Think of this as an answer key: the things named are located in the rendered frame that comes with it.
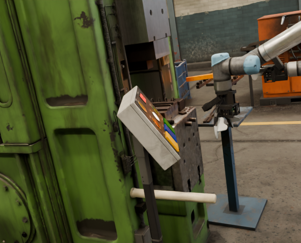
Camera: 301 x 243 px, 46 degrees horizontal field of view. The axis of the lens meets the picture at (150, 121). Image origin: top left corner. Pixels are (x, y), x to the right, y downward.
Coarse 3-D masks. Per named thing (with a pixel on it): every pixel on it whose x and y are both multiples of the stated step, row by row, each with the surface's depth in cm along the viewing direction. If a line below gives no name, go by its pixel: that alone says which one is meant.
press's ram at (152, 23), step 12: (120, 0) 176; (132, 0) 173; (144, 0) 173; (156, 0) 185; (120, 12) 178; (132, 12) 175; (144, 12) 172; (156, 12) 184; (132, 24) 177; (144, 24) 174; (156, 24) 184; (168, 24) 198; (132, 36) 179; (144, 36) 176; (156, 36) 184; (168, 36) 198
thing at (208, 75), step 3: (261, 66) 183; (198, 75) 201; (201, 75) 199; (204, 75) 197; (207, 75) 196; (210, 75) 195; (186, 78) 202; (189, 78) 201; (192, 78) 200; (195, 78) 200; (198, 78) 199; (201, 78) 198; (204, 78) 197; (207, 78) 197; (210, 78) 196; (186, 81) 202
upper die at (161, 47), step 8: (160, 40) 189; (128, 48) 188; (136, 48) 186; (144, 48) 184; (152, 48) 182; (160, 48) 188; (168, 48) 198; (128, 56) 189; (136, 56) 187; (144, 56) 185; (152, 56) 183; (160, 56) 188
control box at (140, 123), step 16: (128, 96) 146; (144, 96) 155; (128, 112) 126; (144, 112) 130; (128, 128) 128; (144, 128) 128; (160, 128) 135; (144, 144) 130; (160, 144) 130; (160, 160) 132; (176, 160) 132
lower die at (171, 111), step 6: (156, 102) 213; (162, 102) 210; (168, 102) 204; (174, 102) 205; (156, 108) 199; (162, 108) 196; (168, 108) 196; (174, 108) 204; (162, 114) 192; (168, 114) 196; (174, 114) 204
